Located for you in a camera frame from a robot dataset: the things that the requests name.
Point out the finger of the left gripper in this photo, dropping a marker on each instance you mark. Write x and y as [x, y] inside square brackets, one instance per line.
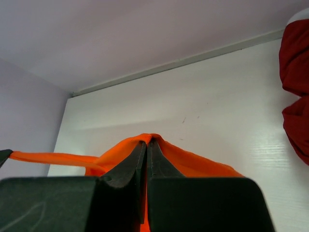
[4, 155]

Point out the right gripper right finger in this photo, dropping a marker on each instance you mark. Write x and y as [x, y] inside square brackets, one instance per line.
[177, 203]

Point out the orange t shirt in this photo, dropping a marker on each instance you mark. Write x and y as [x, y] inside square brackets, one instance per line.
[188, 163]

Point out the dark red t shirt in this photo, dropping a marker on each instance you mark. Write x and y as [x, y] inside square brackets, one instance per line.
[294, 75]

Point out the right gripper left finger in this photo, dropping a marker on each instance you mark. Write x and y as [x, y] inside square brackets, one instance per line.
[113, 202]

